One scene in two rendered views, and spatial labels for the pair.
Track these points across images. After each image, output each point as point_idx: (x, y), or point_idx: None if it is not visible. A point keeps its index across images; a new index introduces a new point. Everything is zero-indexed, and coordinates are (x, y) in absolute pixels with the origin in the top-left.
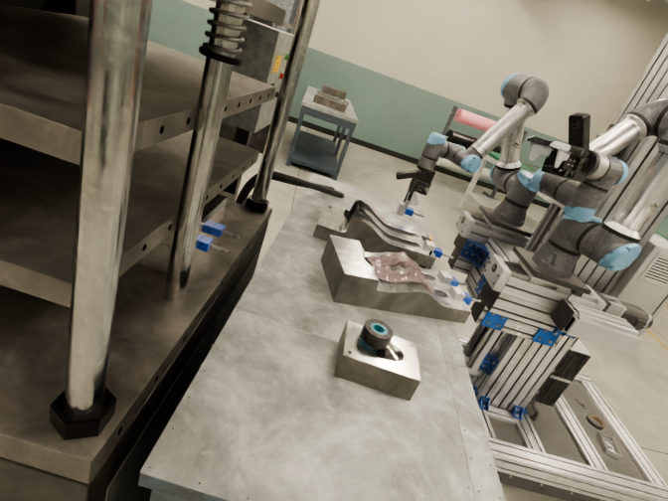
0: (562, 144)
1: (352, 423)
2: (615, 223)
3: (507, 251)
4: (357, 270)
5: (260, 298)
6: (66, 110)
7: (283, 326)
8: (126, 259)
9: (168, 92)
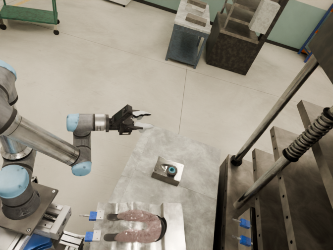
0: (145, 111)
1: (177, 155)
2: (27, 147)
3: None
4: (174, 208)
5: (208, 207)
6: (285, 134)
7: (198, 191)
8: (254, 162)
9: (295, 174)
